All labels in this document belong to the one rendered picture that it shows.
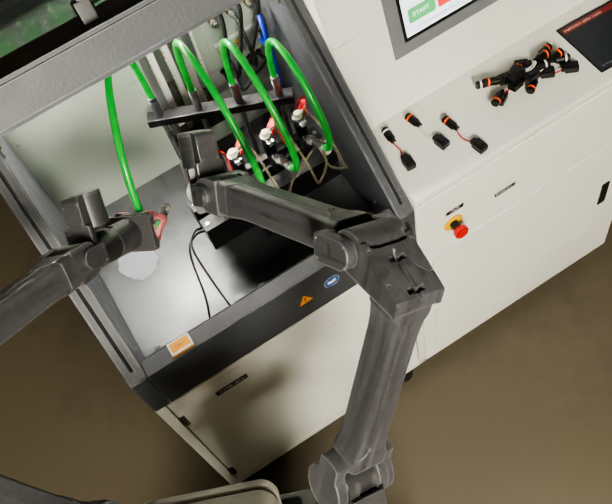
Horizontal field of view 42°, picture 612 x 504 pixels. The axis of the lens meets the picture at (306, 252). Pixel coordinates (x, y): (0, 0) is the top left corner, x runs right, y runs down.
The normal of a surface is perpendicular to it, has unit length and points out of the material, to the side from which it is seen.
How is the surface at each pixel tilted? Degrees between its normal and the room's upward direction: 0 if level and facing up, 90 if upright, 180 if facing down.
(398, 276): 29
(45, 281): 68
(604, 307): 0
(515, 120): 0
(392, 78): 76
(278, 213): 61
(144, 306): 0
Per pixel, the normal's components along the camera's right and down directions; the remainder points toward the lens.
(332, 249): -0.83, 0.25
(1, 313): 0.88, -0.20
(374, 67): 0.47, 0.57
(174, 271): -0.16, -0.48
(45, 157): 0.51, 0.70
